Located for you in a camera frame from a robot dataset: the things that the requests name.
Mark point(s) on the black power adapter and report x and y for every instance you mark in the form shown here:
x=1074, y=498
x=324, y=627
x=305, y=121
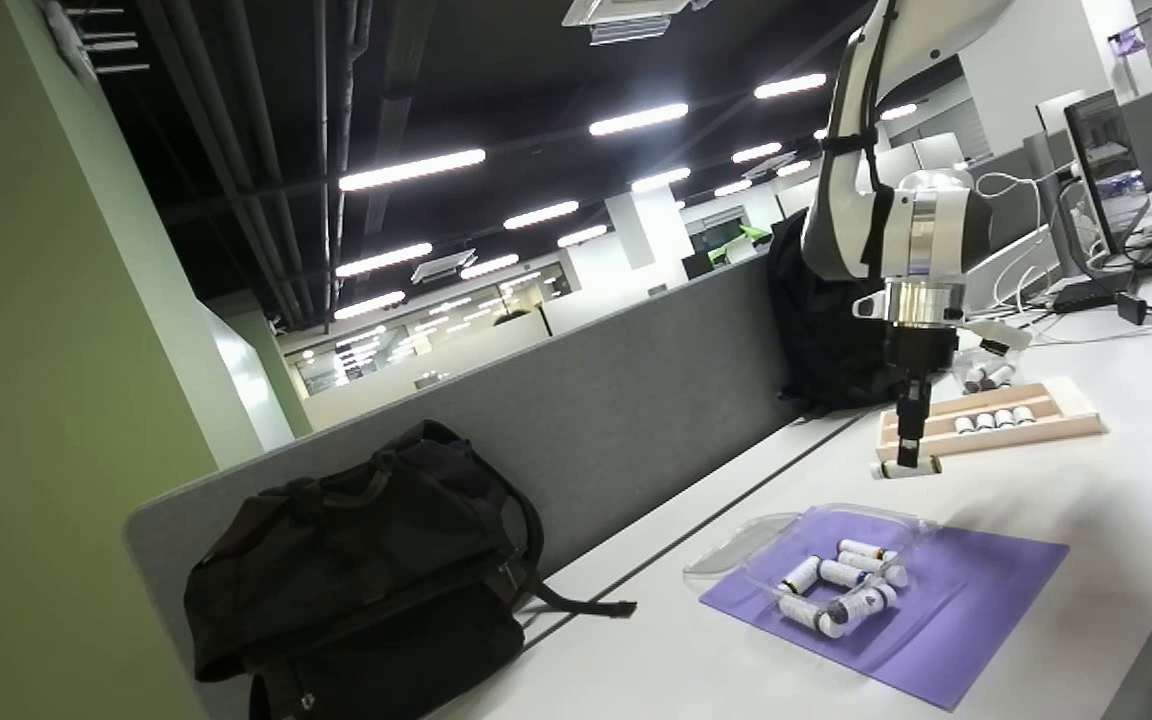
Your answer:
x=1083, y=292

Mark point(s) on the white bottle in wooden tray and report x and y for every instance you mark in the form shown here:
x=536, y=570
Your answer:
x=1002, y=421
x=967, y=425
x=983, y=421

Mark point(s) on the ceiling air conditioner unit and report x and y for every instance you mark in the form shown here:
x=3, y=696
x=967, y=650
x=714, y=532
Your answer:
x=628, y=18

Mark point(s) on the ceiling fluorescent light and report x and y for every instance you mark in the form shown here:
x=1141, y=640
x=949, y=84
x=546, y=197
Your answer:
x=371, y=306
x=385, y=257
x=412, y=168
x=636, y=117
x=541, y=214

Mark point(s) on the wooden tray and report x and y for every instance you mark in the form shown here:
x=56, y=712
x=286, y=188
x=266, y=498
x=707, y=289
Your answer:
x=1002, y=425

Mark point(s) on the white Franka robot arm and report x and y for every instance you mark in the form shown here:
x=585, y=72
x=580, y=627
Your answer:
x=922, y=224

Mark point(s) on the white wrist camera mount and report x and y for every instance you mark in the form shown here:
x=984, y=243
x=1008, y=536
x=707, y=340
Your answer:
x=998, y=334

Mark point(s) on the grey desk partition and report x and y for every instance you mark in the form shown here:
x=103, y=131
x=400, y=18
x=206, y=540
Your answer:
x=576, y=401

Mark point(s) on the small white bottle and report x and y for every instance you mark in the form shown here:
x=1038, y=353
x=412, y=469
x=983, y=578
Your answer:
x=802, y=573
x=899, y=573
x=867, y=549
x=804, y=613
x=890, y=469
x=856, y=610
x=841, y=573

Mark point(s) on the round clear plastic tub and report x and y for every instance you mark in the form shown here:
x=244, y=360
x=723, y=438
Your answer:
x=988, y=369

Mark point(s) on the black duffel bag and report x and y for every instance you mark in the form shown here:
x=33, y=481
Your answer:
x=363, y=573

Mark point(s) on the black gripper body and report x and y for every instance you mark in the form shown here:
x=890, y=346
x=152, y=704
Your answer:
x=922, y=353

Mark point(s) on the purple mat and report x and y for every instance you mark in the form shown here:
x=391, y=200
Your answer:
x=961, y=613

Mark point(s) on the black laptop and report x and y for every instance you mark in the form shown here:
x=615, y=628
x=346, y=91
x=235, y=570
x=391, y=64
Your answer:
x=1117, y=172

